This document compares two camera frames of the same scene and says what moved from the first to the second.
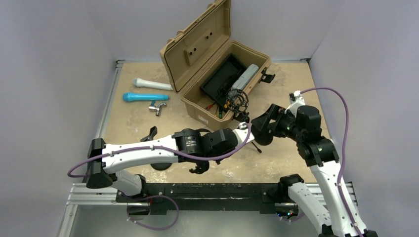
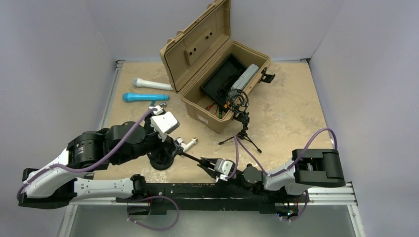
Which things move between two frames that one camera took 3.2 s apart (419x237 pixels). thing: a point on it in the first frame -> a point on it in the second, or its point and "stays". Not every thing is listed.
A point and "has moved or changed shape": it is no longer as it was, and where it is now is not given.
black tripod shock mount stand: [237, 100] stays
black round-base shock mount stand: [214, 149] has moved or changed shape
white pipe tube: [140, 82] stays
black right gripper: [274, 112] -> [212, 161]
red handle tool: [208, 108] stays
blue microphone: [129, 97] stays
